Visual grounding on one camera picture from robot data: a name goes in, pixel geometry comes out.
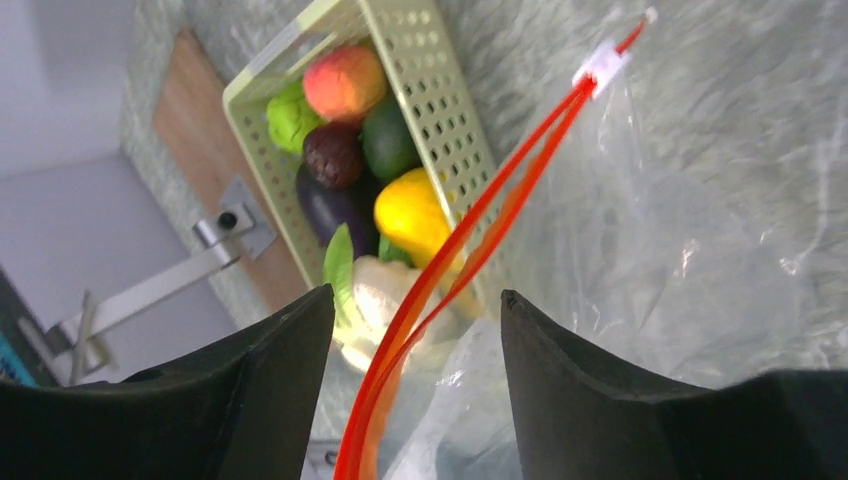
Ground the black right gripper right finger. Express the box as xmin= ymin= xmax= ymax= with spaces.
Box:
xmin=501 ymin=290 xmax=847 ymax=479

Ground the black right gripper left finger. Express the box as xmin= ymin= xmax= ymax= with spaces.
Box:
xmin=1 ymin=286 xmax=334 ymax=479

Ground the white cauliflower with leaves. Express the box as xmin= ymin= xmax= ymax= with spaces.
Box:
xmin=323 ymin=224 xmax=462 ymax=373

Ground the clear zip bag orange zipper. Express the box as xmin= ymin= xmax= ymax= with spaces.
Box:
xmin=335 ymin=1 xmax=847 ymax=479

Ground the dark purple eggplant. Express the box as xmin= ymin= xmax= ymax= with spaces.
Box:
xmin=295 ymin=165 xmax=381 ymax=258

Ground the yellow pepper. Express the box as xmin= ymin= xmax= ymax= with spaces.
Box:
xmin=374 ymin=167 xmax=452 ymax=269

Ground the green lettuce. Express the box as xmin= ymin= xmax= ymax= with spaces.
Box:
xmin=266 ymin=79 xmax=325 ymax=155

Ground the dark green vegetable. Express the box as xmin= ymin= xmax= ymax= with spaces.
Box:
xmin=362 ymin=96 xmax=422 ymax=184

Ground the wooden board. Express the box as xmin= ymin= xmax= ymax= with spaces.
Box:
xmin=152 ymin=27 xmax=307 ymax=320

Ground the orange peach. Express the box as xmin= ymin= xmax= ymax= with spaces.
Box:
xmin=302 ymin=45 xmax=388 ymax=126

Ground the light green perforated basket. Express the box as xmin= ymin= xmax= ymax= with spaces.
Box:
xmin=222 ymin=1 xmax=496 ymax=289

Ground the metal hinge bracket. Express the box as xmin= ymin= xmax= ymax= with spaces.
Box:
xmin=16 ymin=175 xmax=277 ymax=386

